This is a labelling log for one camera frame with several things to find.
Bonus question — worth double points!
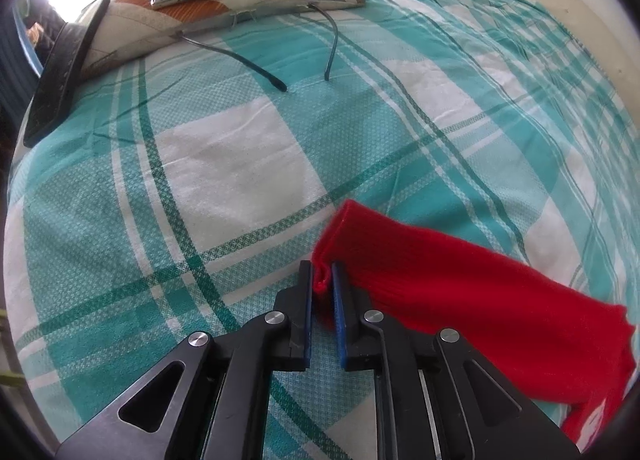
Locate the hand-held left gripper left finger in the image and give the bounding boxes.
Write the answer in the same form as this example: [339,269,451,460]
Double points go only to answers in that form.
[52,260,316,460]

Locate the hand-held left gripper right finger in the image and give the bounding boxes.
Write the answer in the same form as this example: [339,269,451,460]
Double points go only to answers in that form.
[330,260,583,460]

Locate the red knit sweater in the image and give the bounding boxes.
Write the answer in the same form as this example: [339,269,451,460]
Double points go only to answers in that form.
[311,199,638,446]

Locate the teal plaid bed sheet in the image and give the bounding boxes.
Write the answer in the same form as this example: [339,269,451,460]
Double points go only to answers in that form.
[2,0,640,460]

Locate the thin-framed eyeglasses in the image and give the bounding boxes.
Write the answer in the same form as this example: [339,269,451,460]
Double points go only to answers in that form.
[180,1,341,94]

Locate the cream padded headboard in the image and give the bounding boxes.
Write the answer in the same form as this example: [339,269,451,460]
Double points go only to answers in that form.
[502,0,640,106]

